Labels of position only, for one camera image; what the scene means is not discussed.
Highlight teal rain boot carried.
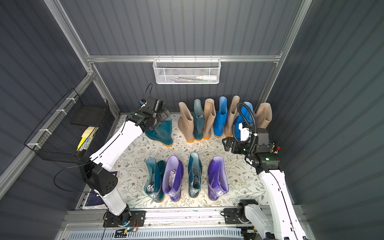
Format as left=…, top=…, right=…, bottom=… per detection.
left=145, top=117, right=174, bottom=147

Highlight beige rain boot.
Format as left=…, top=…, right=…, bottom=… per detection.
left=255, top=103, right=273, bottom=129
left=203, top=98, right=216, bottom=140
left=178, top=102, right=195, bottom=143
left=224, top=96, right=240, bottom=137

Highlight teal rain boot back row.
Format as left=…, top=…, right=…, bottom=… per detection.
left=193, top=99, right=204, bottom=141

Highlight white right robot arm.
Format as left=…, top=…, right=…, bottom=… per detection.
left=221, top=137, right=307, bottom=240

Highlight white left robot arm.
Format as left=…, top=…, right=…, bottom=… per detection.
left=81, top=109, right=171, bottom=217

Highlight blue rain boot right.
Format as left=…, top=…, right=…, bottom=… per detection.
left=234, top=102, right=254, bottom=140

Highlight blue rain boot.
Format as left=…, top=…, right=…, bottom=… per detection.
left=214, top=96, right=228, bottom=138
left=234, top=102, right=254, bottom=140

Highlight blue rain boot left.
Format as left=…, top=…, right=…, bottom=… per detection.
left=214, top=96, right=228, bottom=138

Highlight purple rain boot front right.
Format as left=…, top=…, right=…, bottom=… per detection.
left=208, top=156, right=229, bottom=201

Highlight purple rain boot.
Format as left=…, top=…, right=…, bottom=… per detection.
left=162, top=156, right=184, bottom=202
left=208, top=156, right=229, bottom=201

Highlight teal rain boot front right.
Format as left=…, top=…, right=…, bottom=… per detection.
left=188, top=152, right=202, bottom=198

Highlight purple rain boot front left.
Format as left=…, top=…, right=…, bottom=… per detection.
left=162, top=156, right=184, bottom=202

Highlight teal rain boot front left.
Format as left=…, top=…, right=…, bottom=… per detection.
left=144, top=158, right=166, bottom=203

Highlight yellow sticky notes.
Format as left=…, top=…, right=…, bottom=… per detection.
left=77, top=127, right=99, bottom=151

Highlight white tube in basket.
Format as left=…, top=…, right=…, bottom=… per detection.
left=195, top=75, right=218, bottom=81

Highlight white vent grille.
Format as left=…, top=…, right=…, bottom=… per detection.
left=67, top=227, right=244, bottom=240

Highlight dark blue book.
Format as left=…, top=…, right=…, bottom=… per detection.
left=83, top=170, right=120, bottom=207

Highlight black corrugated cable hose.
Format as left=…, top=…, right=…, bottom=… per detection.
left=233, top=102, right=258, bottom=145

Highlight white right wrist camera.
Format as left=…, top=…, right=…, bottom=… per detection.
left=240, top=128, right=250, bottom=142

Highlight white wire wall basket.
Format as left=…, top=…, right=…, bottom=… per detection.
left=153, top=58, right=222, bottom=85

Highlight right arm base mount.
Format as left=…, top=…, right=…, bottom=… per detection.
left=220, top=199, right=259, bottom=225

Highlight black wire side basket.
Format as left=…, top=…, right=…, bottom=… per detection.
left=25, top=89, right=112, bottom=164

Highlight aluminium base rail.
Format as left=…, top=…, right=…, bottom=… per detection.
left=64, top=205, right=304, bottom=232

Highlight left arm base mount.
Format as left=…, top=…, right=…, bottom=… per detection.
left=103, top=209, right=147, bottom=228

